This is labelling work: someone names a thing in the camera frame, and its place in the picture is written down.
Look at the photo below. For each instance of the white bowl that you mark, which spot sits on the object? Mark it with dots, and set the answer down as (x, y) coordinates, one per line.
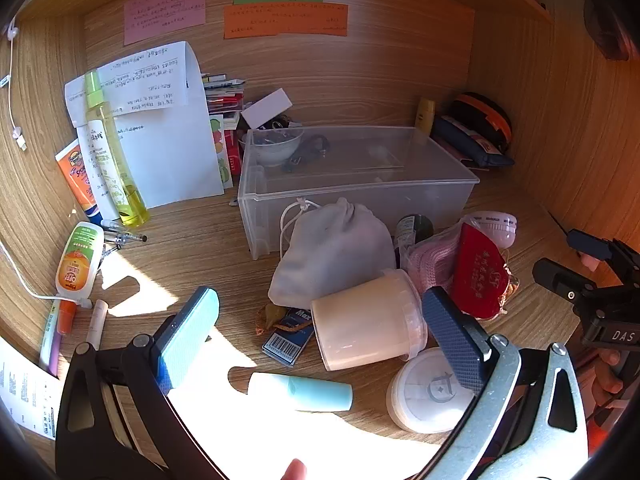
(270, 152)

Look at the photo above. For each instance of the white printed receipt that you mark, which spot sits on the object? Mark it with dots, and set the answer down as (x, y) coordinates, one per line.
(25, 390)

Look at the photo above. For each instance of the white round compact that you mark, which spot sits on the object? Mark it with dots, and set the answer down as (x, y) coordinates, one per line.
(425, 395)

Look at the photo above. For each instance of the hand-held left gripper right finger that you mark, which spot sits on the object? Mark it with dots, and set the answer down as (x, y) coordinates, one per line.
(452, 335)

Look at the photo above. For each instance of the light blue tube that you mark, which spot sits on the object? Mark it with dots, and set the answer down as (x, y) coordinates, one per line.
(300, 391)

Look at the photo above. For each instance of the fruit print card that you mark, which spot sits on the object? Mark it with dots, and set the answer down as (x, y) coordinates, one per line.
(220, 145)

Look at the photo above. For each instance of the orange marker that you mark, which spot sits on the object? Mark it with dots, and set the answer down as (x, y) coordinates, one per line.
(66, 317)

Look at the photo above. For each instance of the wooden desktop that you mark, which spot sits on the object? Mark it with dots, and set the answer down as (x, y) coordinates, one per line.
(210, 255)

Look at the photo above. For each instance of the blue pencil case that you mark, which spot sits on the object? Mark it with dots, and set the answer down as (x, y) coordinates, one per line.
(480, 152)

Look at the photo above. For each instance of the dark green jar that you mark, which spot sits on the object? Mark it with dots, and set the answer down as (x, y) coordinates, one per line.
(412, 232)

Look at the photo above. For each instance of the clear ballpoint pen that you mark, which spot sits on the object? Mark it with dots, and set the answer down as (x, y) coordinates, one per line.
(125, 235)

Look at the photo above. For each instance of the pink and white jar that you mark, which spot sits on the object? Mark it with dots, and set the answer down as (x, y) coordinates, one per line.
(495, 225)

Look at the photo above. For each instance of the lilac pen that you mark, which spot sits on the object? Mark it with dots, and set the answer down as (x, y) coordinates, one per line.
(55, 355)

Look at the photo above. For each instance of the pink knit pouch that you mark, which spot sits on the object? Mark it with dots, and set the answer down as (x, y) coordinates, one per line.
(432, 260)

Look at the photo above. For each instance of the person's left hand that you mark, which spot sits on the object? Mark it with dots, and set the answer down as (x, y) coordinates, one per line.
(295, 471)

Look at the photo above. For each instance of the orange paper note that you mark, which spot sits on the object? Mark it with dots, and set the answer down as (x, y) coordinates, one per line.
(285, 20)

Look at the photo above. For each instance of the pink paper note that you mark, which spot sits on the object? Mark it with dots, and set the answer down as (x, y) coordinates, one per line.
(165, 12)

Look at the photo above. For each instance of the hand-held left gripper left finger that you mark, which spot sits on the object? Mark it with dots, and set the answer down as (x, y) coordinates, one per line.
(192, 332)

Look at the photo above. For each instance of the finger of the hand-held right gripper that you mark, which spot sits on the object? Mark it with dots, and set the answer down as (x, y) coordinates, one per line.
(592, 246)
(557, 275)

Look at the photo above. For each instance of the white bottle with orange label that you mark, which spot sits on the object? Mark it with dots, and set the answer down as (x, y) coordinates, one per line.
(77, 265)

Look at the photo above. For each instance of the small white box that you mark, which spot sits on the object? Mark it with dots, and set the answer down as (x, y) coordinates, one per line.
(265, 107)

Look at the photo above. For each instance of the bunch of keys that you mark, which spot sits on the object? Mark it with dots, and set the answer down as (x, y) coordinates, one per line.
(282, 122)

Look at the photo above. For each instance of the blue card box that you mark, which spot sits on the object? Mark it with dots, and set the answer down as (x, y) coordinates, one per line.
(287, 345)

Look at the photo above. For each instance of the cream white jar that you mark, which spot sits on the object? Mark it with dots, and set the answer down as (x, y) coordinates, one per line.
(365, 320)

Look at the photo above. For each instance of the red embroidered pouch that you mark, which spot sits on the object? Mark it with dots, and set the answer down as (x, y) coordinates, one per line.
(477, 275)

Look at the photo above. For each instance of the white lip balm tube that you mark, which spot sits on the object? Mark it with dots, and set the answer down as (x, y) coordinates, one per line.
(97, 320)

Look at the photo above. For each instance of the stack of booklets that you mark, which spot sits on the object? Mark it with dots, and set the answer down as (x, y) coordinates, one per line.
(225, 95)

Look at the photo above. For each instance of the black and orange round case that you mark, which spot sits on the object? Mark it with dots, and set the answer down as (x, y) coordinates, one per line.
(482, 110)

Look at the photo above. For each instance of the yellow spray bottle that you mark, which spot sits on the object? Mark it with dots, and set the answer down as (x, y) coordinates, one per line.
(115, 170)

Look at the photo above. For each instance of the person's right hand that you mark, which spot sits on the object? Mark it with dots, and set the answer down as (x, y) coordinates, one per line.
(610, 370)

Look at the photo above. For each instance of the white printed paper sheet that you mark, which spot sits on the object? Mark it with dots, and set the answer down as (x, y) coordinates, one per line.
(170, 150)

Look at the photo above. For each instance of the small yellow bottle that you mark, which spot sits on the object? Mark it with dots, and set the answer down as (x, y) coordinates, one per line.
(425, 115)

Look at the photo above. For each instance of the clear plastic storage box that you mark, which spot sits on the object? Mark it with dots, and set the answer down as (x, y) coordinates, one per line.
(350, 180)

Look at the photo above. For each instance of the orange sunscreen tube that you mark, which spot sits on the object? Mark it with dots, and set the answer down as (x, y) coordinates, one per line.
(77, 175)

